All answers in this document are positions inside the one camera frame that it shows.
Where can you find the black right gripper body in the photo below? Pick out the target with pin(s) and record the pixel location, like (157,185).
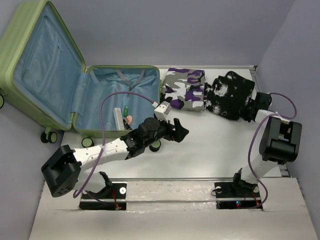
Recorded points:
(252,106)

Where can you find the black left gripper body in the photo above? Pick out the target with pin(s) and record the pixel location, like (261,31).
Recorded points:
(163,131)

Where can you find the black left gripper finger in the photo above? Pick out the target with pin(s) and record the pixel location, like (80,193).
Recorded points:
(179,134)
(177,124)

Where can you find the black white tie-dye garment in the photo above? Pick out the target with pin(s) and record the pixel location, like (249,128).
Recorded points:
(227,96)

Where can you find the purple camouflage garment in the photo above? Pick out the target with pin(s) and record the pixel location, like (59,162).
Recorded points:
(184,89)

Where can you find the green suitcase blue lining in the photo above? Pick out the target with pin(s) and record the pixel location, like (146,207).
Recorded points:
(44,75)

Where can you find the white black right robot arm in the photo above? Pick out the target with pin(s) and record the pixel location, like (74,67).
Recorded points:
(276,141)

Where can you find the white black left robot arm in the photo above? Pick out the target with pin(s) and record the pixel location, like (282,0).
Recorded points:
(74,169)

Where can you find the green suitcase wheel front right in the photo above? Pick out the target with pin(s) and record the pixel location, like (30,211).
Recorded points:
(155,147)

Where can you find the green suitcase wheel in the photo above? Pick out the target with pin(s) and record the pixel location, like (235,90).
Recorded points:
(87,142)
(155,147)

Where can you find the pink round sponge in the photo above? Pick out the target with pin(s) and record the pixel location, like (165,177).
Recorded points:
(128,119)

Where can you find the grey rectangular box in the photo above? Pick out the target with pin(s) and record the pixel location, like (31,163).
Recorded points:
(118,118)

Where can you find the green small bottle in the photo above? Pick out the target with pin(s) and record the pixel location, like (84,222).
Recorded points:
(126,111)

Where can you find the green suitcase wheel front left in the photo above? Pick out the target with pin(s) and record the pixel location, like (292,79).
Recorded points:
(87,142)

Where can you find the green suitcase wheel lid lower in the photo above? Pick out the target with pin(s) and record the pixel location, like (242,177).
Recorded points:
(50,137)

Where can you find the green suitcase wheel lid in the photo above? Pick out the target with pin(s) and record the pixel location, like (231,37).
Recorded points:
(2,101)
(50,137)

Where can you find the green suitcase wheel lid upper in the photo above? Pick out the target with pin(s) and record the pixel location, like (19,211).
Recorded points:
(2,101)

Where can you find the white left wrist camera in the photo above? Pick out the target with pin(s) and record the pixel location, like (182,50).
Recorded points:
(162,111)

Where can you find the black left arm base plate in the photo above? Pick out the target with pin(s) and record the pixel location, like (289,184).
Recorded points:
(113,199)

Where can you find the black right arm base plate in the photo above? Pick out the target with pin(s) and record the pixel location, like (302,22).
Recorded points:
(230,197)

